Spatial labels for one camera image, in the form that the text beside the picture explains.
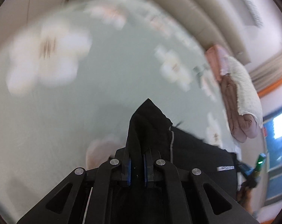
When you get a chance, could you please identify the black hooded jacket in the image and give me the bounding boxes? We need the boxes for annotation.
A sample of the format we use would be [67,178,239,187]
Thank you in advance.
[113,97,238,224]

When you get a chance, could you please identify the person's right hand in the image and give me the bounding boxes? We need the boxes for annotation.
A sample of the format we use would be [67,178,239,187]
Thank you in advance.
[237,183,253,215]

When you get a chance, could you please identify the folded pink quilt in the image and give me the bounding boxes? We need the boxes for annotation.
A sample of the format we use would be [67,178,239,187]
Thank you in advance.
[219,74,258,143]

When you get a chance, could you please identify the window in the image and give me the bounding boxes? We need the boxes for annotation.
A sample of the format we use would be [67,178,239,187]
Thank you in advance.
[263,108,282,206]

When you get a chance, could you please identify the white lace pillow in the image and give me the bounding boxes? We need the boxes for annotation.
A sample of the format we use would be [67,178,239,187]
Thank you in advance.
[228,56,263,128]

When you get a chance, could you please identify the beige and orange curtain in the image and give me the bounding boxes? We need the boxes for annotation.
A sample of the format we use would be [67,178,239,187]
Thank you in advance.
[249,51,282,98]

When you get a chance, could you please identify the pink pillow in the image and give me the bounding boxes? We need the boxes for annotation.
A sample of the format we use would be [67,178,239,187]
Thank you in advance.
[205,45,230,83]

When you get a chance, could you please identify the floral light green bed sheet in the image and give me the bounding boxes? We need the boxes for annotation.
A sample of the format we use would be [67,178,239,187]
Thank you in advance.
[0,0,238,223]

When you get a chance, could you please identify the beige padded headboard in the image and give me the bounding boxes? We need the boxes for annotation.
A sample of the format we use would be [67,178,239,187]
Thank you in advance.
[153,0,250,65]

